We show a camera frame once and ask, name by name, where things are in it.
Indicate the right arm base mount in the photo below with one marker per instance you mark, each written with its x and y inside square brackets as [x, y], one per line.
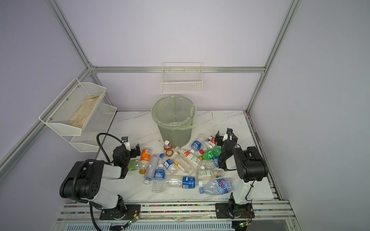
[224, 210]

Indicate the upright blue label bottle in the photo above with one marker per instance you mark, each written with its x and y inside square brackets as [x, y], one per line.
[159, 179]

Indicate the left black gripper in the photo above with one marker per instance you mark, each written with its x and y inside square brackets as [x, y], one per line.
[133, 151]

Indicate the green label clear bottle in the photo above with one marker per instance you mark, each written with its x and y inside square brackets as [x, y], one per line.
[133, 165]

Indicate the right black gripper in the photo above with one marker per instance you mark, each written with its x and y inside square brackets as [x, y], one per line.
[231, 139]

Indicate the aluminium front rail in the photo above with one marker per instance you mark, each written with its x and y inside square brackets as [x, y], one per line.
[187, 211]

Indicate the crushed clear bottle white cap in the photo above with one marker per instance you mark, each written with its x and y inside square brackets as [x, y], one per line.
[150, 171]

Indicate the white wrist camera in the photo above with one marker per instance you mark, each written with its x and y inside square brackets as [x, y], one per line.
[230, 134]
[125, 141]

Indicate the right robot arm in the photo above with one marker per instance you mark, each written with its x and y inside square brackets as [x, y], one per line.
[248, 163]

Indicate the red label tea bottle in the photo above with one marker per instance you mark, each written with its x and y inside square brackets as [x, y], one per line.
[168, 148]

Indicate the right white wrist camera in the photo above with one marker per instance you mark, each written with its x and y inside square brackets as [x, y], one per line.
[230, 134]

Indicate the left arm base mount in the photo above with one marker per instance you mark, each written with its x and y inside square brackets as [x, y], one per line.
[126, 213]

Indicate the blue label bottle right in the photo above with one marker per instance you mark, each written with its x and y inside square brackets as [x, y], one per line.
[209, 164]

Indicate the clear yellow label bottle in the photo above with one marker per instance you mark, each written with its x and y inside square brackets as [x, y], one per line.
[183, 165]

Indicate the green soda bottle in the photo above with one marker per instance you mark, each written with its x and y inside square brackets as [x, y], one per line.
[211, 154]

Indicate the red white label bottle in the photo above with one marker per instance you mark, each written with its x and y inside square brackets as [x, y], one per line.
[188, 156]

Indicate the large crushed purple label bottle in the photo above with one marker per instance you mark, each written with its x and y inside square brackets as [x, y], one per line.
[219, 186]

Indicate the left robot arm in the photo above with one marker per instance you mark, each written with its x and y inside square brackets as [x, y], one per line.
[83, 182]

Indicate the white wire wall basket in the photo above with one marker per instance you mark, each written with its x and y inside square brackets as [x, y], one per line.
[181, 77]

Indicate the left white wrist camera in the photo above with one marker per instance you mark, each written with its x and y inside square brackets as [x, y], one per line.
[125, 141]

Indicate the white mesh two-tier shelf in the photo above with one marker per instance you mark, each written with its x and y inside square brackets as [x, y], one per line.
[59, 112]

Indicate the grey mesh waste bin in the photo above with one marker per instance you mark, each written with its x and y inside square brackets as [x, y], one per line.
[176, 137]

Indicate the orange label bottle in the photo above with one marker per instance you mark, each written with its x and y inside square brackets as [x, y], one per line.
[144, 161]

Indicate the beige cloth in shelf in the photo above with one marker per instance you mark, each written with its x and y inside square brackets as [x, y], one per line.
[80, 117]

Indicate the long clear blue label bottle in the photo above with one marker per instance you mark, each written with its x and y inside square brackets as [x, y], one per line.
[184, 182]

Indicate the red label crushed bottle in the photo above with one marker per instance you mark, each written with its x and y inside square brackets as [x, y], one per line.
[208, 145]

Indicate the small blue label bottle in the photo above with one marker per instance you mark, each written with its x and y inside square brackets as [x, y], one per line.
[169, 164]

